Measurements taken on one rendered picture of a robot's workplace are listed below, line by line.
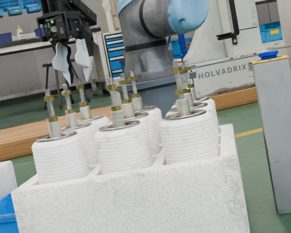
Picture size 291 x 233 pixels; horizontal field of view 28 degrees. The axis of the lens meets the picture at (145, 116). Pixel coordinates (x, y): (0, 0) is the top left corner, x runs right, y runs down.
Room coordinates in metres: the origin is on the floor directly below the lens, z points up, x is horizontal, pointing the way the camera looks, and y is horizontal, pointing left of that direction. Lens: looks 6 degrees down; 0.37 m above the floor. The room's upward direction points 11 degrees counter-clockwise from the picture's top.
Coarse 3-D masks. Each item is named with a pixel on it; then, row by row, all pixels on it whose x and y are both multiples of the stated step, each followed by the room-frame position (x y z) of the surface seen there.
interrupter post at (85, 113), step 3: (81, 108) 1.27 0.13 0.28; (84, 108) 1.27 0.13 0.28; (87, 108) 1.27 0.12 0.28; (81, 111) 1.27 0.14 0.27; (84, 111) 1.27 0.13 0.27; (87, 111) 1.27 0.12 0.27; (90, 111) 1.28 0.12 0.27; (81, 114) 1.27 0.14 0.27; (84, 114) 1.27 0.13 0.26; (87, 114) 1.27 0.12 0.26; (90, 114) 1.27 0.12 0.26; (81, 117) 1.28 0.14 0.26; (84, 117) 1.27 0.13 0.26; (87, 117) 1.27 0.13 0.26; (90, 117) 1.27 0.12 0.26
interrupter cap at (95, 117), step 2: (92, 116) 1.30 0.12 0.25; (94, 116) 1.30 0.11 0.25; (96, 116) 1.29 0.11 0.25; (98, 116) 1.27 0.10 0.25; (100, 116) 1.26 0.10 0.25; (102, 116) 1.27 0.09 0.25; (80, 118) 1.31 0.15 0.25; (92, 118) 1.25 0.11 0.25; (94, 118) 1.25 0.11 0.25; (96, 118) 1.25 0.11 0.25; (98, 118) 1.25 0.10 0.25; (78, 120) 1.28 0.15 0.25; (80, 120) 1.29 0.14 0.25; (82, 120) 1.24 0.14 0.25; (84, 120) 1.24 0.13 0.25; (86, 120) 1.24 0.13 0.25; (88, 120) 1.24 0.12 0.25; (90, 120) 1.24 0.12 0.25; (78, 122) 1.24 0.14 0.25; (80, 122) 1.24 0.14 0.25; (82, 122) 1.24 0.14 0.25
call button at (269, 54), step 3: (267, 51) 1.16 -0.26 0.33; (270, 51) 1.15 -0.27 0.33; (273, 51) 1.15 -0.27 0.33; (276, 51) 1.16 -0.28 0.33; (258, 54) 1.17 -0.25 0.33; (261, 54) 1.16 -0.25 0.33; (264, 54) 1.16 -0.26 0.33; (267, 54) 1.15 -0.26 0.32; (270, 54) 1.15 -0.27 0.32; (273, 54) 1.15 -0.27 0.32; (276, 54) 1.16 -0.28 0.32; (261, 57) 1.17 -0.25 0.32; (264, 57) 1.16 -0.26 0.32; (267, 57) 1.16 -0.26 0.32; (270, 57) 1.16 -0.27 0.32; (273, 57) 1.16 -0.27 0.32
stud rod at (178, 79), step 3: (174, 60) 1.01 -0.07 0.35; (177, 60) 1.01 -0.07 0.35; (174, 63) 1.01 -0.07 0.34; (177, 63) 1.01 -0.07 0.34; (174, 66) 1.01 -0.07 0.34; (177, 66) 1.01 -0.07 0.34; (177, 75) 1.00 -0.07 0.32; (180, 75) 1.01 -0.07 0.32; (177, 78) 1.01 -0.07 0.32; (180, 78) 1.01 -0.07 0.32; (177, 81) 1.01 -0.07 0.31; (180, 81) 1.01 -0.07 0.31; (177, 84) 1.01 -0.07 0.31; (180, 84) 1.01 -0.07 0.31; (177, 87) 1.01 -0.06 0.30; (180, 87) 1.01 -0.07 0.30; (180, 96) 1.01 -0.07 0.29; (183, 96) 1.01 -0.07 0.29
